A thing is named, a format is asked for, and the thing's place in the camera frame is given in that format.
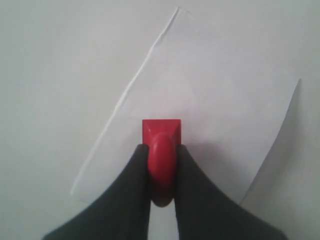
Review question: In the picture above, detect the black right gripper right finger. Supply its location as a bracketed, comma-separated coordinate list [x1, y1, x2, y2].
[174, 145, 287, 240]

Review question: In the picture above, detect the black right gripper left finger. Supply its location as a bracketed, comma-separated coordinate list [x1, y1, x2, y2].
[43, 144, 151, 240]

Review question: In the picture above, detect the red plastic stamp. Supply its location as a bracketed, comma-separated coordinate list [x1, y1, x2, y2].
[142, 119, 182, 208]

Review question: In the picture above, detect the white paper sheet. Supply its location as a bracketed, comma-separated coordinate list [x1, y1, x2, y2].
[71, 8, 298, 203]

